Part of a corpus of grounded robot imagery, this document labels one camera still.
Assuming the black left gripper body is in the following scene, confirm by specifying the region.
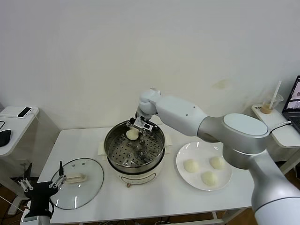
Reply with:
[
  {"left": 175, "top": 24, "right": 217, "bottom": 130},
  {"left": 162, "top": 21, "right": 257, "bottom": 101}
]
[{"left": 23, "top": 181, "right": 60, "bottom": 218}]

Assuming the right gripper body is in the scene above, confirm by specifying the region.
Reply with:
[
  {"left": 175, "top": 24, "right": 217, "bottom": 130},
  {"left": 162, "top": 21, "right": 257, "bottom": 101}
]
[{"left": 134, "top": 112, "right": 146, "bottom": 129}]

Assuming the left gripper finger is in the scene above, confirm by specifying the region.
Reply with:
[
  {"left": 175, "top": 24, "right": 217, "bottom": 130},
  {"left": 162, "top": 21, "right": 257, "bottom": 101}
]
[
  {"left": 18, "top": 163, "right": 33, "bottom": 193},
  {"left": 48, "top": 161, "right": 69, "bottom": 189}
]

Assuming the white steamed baozi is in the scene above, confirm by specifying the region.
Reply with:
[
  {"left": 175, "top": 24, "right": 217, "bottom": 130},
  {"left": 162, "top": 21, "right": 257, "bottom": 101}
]
[
  {"left": 209, "top": 156, "right": 225, "bottom": 170},
  {"left": 201, "top": 171, "right": 218, "bottom": 188},
  {"left": 126, "top": 128, "right": 139, "bottom": 141},
  {"left": 183, "top": 158, "right": 200, "bottom": 173}
]

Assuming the glass lid with cream handle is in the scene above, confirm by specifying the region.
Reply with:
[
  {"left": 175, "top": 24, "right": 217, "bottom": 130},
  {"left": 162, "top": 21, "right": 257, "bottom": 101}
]
[{"left": 50, "top": 157, "right": 105, "bottom": 210}]

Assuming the stainless steel steamer pot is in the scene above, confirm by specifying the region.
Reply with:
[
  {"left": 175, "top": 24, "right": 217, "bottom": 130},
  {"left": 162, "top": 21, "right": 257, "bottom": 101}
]
[{"left": 104, "top": 119, "right": 166, "bottom": 168}]

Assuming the cream electric cooker base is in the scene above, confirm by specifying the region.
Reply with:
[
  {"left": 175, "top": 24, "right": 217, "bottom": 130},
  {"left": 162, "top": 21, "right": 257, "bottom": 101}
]
[{"left": 97, "top": 133, "right": 173, "bottom": 188}]

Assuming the black cloth pouch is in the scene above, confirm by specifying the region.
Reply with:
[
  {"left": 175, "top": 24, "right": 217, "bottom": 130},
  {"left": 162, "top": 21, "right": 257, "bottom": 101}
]
[{"left": 0, "top": 129, "right": 12, "bottom": 148}]

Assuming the white side table with phone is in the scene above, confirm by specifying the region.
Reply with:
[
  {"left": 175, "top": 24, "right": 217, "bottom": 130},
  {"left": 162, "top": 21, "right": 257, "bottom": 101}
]
[{"left": 0, "top": 105, "right": 60, "bottom": 215}]

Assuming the large white table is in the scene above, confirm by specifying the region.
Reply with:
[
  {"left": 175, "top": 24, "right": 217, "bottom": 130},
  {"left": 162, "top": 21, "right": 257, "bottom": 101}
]
[{"left": 37, "top": 120, "right": 268, "bottom": 225}]

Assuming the white round plate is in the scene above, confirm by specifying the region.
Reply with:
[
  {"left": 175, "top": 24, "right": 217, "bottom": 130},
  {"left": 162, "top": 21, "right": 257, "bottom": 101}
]
[{"left": 176, "top": 141, "right": 233, "bottom": 191}]

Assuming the black screen smartphone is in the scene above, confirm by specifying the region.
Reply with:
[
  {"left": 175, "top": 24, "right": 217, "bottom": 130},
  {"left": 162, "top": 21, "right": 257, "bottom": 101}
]
[{"left": 18, "top": 107, "right": 33, "bottom": 119}]

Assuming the flat white box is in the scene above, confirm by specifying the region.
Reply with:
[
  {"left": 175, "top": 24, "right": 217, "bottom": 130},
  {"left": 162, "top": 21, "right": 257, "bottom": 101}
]
[{"left": 0, "top": 107, "right": 36, "bottom": 118}]

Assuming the clear plastic drink cup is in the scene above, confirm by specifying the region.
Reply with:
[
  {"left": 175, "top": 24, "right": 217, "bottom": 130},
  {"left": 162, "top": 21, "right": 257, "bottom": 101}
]
[{"left": 262, "top": 93, "right": 284, "bottom": 115}]

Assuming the white side table with cup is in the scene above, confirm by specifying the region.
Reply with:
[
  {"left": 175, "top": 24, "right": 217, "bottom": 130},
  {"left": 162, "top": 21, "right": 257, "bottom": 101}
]
[{"left": 252, "top": 104, "right": 300, "bottom": 176}]

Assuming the iced coffee cup with straw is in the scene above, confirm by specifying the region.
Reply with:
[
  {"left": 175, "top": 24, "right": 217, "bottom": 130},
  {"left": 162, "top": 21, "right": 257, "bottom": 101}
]
[{"left": 269, "top": 81, "right": 282, "bottom": 110}]

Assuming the black laptop beside cup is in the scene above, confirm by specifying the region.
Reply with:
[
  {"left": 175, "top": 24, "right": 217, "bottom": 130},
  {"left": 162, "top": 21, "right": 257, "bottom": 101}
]
[{"left": 282, "top": 75, "right": 300, "bottom": 132}]

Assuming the laptop charger cable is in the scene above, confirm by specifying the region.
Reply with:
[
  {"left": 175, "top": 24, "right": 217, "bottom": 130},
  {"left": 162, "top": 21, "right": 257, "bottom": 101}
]
[{"left": 269, "top": 120, "right": 293, "bottom": 135}]

